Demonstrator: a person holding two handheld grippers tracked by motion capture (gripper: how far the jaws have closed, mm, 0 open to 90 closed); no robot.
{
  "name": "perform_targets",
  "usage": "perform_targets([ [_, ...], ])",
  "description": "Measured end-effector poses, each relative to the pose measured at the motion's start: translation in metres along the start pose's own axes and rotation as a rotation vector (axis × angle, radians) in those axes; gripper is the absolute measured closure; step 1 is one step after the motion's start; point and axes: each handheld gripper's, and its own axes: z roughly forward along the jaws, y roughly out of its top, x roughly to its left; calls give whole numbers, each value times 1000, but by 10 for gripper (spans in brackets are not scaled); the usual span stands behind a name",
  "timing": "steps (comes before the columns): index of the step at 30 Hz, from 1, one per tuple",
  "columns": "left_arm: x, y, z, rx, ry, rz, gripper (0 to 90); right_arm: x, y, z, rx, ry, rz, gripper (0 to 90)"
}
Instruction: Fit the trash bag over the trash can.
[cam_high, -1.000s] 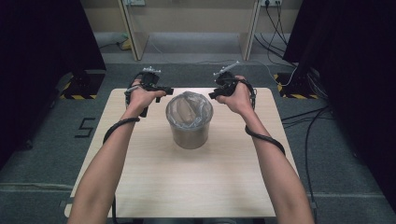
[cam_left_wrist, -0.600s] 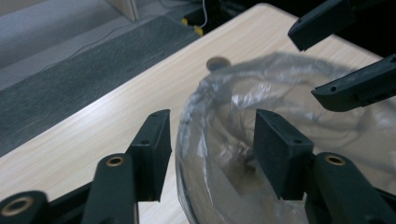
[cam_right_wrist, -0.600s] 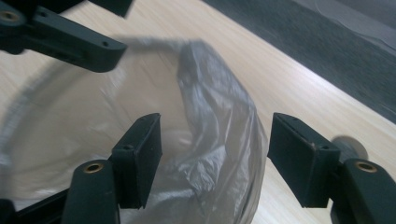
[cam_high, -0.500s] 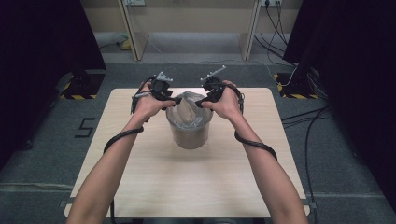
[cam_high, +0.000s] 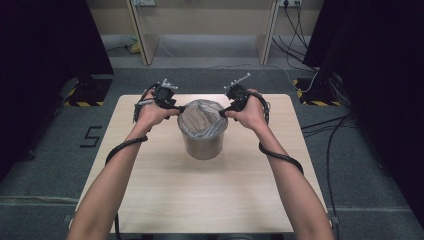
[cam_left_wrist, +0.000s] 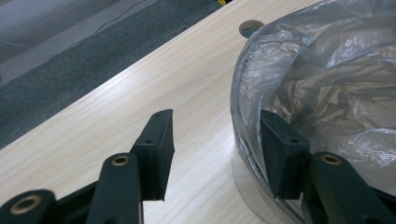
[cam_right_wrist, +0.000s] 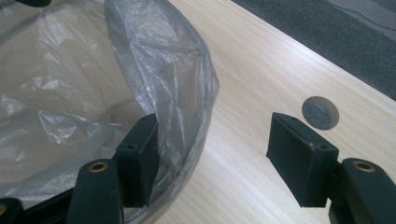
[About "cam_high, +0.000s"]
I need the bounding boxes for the hand-held gripper black cable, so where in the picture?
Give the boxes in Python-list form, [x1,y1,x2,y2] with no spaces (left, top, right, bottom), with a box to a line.
[104,83,150,240]
[258,91,305,176]

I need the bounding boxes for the right hand-held gripper black cable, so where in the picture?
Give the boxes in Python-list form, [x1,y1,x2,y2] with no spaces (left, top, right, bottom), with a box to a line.
[258,91,305,176]

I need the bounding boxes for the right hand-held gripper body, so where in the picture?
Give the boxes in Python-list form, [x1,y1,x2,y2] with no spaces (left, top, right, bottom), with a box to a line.
[223,72,252,108]

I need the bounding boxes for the clear plastic bag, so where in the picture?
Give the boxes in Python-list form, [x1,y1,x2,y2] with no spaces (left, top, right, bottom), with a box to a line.
[176,98,229,140]

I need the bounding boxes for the person's right hand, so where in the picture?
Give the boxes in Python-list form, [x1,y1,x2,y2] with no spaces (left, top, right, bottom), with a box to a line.
[224,88,268,134]

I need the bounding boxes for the black yellow striped stand base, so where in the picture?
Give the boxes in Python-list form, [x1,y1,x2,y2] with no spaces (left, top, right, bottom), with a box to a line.
[63,75,114,108]
[292,77,343,107]

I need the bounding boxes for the black power cable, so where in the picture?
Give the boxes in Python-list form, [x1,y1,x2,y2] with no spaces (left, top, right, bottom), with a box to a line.
[283,3,309,51]
[271,35,319,73]

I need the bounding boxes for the left hand-held gripper black cable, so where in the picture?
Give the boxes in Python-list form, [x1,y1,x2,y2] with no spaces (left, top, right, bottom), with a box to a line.
[104,83,150,240]

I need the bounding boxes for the black curtain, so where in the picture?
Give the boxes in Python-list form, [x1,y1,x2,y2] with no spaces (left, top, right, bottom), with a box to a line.
[0,0,114,183]
[303,0,424,231]

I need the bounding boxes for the beige wooden desk frame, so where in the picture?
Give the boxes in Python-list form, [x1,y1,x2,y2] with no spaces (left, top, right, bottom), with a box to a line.
[125,0,280,66]

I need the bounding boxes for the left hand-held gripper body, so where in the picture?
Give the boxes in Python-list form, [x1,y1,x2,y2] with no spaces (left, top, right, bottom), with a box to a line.
[152,78,179,108]

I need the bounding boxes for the long black floor cable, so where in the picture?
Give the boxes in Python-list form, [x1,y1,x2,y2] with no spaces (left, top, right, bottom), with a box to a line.
[325,114,354,221]

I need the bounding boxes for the person's left hand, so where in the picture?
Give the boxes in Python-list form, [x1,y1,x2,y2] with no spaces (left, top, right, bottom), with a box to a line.
[134,92,181,134]

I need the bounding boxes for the transparent brown plastic bin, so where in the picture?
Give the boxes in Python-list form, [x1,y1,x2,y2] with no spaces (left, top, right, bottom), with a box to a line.
[176,98,229,161]

